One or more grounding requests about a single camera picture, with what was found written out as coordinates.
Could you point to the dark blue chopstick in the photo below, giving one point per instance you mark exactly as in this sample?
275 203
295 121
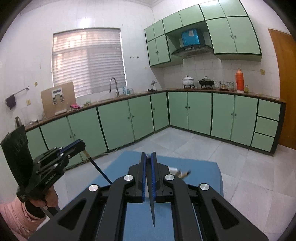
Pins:
152 213
99 170

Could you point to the clear plastic bottles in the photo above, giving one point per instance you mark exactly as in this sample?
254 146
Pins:
126 90

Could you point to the blue tablecloth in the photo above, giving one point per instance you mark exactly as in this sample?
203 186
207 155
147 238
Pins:
196 171

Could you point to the small metal kettle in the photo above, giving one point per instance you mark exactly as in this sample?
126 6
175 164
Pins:
153 84

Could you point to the window blind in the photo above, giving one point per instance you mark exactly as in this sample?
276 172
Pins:
87 62

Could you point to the person's left forearm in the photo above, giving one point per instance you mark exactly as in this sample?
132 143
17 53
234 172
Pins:
13 217

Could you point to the white plastic utensil holder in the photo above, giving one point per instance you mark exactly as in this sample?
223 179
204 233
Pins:
173 170

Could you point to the green base cabinets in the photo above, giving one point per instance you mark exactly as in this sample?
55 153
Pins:
115 120

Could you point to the person's left hand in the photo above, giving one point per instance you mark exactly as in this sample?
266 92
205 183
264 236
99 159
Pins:
52 197

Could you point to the small yellow jar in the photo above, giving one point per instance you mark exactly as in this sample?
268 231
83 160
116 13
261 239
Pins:
246 89

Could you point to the green drawer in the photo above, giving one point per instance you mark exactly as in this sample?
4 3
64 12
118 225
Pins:
263 142
266 127
268 110

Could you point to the patterned bowls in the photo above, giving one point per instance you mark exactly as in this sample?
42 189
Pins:
230 85

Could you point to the stack of white bowls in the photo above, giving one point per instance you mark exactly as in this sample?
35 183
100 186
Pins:
217 84

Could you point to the black range hood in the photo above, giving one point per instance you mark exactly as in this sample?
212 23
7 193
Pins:
192 49

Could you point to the black wok with lid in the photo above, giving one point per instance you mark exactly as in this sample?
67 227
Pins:
205 82

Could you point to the metal faucet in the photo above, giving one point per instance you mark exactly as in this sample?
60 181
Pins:
116 88

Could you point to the metal towel rail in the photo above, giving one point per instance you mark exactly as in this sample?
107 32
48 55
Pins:
20 90

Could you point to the dark towel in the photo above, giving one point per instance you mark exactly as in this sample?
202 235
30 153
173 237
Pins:
10 102

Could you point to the green wall cabinets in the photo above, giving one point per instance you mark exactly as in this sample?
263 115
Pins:
235 34

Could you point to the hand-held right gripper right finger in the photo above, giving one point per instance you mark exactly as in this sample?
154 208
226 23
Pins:
154 176

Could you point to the round metal lid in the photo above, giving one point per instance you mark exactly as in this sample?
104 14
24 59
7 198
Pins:
18 122

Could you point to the orange thermos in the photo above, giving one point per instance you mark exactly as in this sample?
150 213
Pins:
239 81

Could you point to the blue box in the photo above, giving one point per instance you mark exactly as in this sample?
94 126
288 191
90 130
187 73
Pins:
190 37

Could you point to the red cloth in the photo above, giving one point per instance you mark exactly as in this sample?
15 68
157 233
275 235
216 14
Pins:
75 106

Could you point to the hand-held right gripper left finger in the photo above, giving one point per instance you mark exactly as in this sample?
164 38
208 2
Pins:
143 176

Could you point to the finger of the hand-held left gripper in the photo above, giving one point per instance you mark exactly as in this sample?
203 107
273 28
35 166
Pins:
76 150
72 144

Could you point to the white cooking pot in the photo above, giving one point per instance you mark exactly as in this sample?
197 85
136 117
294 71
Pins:
187 81

